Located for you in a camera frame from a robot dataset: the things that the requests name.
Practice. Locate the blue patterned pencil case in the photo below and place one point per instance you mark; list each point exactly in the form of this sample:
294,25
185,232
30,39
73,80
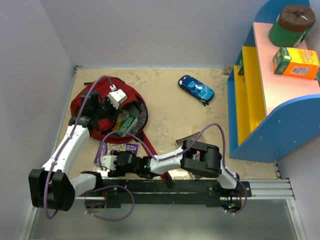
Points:
196,88

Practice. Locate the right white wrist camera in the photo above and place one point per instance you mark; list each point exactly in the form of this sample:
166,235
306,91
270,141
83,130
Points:
107,162

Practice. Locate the green snack packet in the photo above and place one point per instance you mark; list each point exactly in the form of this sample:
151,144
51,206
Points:
124,123

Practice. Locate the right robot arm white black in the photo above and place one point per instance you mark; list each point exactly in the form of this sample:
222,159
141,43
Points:
210,165

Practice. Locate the red student backpack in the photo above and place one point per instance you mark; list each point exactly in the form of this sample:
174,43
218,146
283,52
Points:
134,104

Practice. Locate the Tale of Two Cities book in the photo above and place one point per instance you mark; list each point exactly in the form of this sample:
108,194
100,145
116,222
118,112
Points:
190,138

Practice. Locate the aluminium rail frame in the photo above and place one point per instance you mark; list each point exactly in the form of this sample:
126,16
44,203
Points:
180,102

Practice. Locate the blue yellow pink shelf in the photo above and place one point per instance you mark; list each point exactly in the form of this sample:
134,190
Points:
269,115

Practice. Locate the green box on shelf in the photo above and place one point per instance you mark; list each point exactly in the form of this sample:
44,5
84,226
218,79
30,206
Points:
240,67

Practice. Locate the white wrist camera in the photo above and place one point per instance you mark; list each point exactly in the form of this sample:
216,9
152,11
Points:
117,97
107,162

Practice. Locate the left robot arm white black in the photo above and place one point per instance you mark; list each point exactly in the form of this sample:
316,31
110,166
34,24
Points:
50,186

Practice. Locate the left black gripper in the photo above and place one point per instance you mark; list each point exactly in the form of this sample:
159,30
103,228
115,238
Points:
115,112

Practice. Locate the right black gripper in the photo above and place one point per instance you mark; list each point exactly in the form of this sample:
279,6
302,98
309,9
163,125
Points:
117,172

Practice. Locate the green cylinder brown lid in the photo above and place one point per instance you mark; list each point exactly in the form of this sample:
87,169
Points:
292,25

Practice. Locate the orange green crayon box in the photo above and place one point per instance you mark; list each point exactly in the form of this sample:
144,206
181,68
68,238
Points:
296,62

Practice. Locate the purple book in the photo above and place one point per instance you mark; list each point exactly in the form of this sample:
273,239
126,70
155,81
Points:
106,149

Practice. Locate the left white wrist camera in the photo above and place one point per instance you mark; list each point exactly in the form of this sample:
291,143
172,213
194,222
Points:
117,97

